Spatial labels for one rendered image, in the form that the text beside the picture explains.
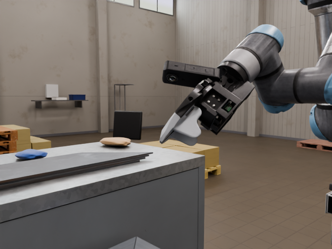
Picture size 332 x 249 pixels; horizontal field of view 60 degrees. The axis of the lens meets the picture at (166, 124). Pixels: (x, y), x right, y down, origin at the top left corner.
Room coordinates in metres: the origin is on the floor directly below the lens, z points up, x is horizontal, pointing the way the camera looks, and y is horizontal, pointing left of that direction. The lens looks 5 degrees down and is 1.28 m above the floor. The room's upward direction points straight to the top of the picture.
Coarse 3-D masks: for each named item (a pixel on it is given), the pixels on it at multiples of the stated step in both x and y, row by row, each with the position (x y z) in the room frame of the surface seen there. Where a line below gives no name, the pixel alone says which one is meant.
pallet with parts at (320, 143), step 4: (304, 140) 7.47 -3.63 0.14; (308, 140) 7.47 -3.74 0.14; (312, 140) 7.47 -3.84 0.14; (316, 140) 7.47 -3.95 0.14; (320, 140) 7.47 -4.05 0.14; (324, 140) 7.47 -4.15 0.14; (296, 144) 7.33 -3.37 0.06; (300, 144) 7.24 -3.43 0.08; (304, 144) 7.50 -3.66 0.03; (308, 144) 7.42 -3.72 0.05; (312, 144) 7.67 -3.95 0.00; (316, 144) 6.92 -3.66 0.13; (320, 144) 6.86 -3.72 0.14; (324, 144) 6.84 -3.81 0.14; (328, 144) 6.84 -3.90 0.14; (308, 148) 7.08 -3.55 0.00; (312, 148) 7.00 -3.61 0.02; (316, 148) 6.98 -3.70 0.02; (320, 148) 6.84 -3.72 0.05; (324, 148) 7.09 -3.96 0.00; (328, 148) 7.02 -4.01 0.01
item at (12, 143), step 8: (0, 128) 4.08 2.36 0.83; (8, 128) 4.08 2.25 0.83; (0, 136) 4.19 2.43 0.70; (8, 136) 3.89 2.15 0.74; (16, 136) 3.88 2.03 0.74; (0, 144) 3.73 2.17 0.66; (8, 144) 3.79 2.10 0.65; (0, 152) 3.74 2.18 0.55; (8, 152) 3.79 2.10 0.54; (16, 152) 3.82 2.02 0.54
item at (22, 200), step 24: (96, 144) 1.39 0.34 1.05; (120, 168) 0.91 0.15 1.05; (144, 168) 0.91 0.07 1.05; (168, 168) 0.98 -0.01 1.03; (192, 168) 1.07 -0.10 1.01; (0, 192) 0.68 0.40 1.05; (24, 192) 0.68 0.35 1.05; (48, 192) 0.68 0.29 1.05; (72, 192) 0.72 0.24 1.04; (96, 192) 0.77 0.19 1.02; (0, 216) 0.60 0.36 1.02
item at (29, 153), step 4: (20, 152) 1.05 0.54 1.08; (24, 152) 1.04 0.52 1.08; (28, 152) 1.04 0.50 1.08; (32, 152) 1.05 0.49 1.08; (36, 152) 1.05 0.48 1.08; (40, 152) 1.06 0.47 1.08; (44, 152) 1.07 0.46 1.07; (16, 156) 1.04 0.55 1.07; (20, 156) 1.02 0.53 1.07; (24, 156) 1.02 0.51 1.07; (28, 156) 1.02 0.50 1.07; (32, 156) 1.03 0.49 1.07; (36, 156) 1.04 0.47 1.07; (40, 156) 1.05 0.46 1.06; (44, 156) 1.06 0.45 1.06
